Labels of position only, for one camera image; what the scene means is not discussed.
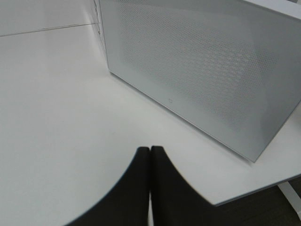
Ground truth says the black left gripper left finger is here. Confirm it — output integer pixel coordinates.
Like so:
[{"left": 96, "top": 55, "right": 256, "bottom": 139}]
[{"left": 68, "top": 147, "right": 150, "bottom": 226}]

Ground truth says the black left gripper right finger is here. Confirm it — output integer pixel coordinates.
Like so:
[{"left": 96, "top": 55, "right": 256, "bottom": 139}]
[{"left": 150, "top": 145, "right": 301, "bottom": 226}]

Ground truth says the white table leg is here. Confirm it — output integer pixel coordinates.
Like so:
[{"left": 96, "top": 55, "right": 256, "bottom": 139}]
[{"left": 278, "top": 181, "right": 301, "bottom": 218}]

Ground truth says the white microwave oven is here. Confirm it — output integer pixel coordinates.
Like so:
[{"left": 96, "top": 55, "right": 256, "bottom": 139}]
[{"left": 93, "top": 0, "right": 301, "bottom": 163}]

